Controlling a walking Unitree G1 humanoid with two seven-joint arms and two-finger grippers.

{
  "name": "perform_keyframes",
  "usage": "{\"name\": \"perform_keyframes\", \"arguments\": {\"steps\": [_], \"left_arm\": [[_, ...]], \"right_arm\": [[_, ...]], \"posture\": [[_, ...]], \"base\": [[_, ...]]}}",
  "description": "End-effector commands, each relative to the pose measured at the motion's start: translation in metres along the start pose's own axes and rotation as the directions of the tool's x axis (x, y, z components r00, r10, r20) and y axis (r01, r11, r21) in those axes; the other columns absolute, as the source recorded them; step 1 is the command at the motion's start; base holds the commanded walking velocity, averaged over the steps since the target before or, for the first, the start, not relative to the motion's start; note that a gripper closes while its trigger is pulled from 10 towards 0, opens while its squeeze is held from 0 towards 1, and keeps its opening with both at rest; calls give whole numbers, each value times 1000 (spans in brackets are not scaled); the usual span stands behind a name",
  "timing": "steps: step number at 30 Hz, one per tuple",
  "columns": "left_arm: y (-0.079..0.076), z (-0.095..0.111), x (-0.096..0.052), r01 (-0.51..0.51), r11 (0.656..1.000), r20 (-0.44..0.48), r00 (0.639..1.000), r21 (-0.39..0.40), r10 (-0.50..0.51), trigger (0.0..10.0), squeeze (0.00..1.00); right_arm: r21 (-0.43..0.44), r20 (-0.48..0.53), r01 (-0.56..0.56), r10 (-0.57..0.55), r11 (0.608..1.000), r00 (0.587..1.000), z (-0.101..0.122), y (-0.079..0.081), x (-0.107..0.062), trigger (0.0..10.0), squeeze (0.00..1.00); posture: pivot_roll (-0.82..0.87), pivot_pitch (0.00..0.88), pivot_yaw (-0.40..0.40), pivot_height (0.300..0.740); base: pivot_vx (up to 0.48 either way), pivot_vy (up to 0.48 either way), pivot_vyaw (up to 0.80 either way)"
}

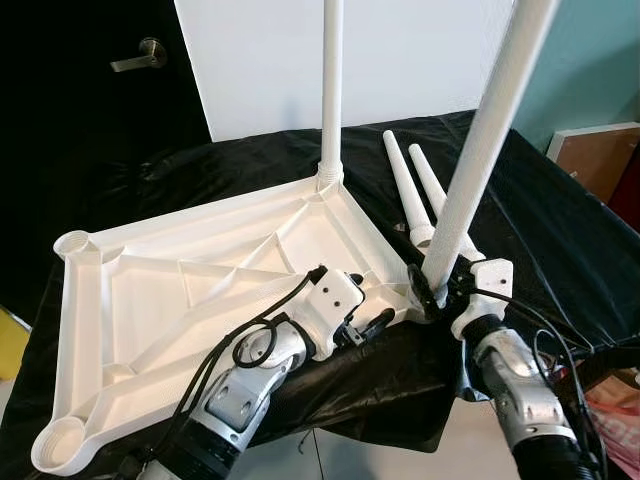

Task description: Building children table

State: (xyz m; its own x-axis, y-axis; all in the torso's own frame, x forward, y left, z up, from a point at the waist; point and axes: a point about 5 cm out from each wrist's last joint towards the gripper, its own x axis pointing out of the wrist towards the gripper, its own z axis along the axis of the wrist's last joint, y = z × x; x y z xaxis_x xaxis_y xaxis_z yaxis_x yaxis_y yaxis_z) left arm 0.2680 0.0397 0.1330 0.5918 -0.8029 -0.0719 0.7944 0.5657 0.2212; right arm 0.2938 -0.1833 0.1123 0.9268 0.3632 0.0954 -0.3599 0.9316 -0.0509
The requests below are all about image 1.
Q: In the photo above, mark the white framed brown board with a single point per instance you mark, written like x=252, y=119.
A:
x=595, y=160

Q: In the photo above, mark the pink clear plastic bag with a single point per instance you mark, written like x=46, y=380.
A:
x=620, y=420

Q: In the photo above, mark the white plastic table top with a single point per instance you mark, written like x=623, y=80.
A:
x=180, y=320

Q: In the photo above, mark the dark red cloth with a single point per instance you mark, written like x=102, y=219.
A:
x=630, y=195

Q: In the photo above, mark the black plastic table cover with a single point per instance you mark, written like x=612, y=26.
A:
x=570, y=230

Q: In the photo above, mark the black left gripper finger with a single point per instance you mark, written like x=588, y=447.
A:
x=374, y=323
x=355, y=278

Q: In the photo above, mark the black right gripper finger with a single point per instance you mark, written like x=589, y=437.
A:
x=420, y=292

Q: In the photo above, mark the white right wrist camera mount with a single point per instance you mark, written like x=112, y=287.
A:
x=492, y=280

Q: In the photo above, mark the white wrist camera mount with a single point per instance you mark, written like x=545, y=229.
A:
x=335, y=300
x=492, y=280

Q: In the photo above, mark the yellow plastic object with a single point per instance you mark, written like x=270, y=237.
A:
x=10, y=345

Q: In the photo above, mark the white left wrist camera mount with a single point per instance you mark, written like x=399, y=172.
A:
x=335, y=300

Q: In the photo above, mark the white plastic table leg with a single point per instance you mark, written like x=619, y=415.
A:
x=430, y=185
x=405, y=185
x=490, y=130
x=332, y=90

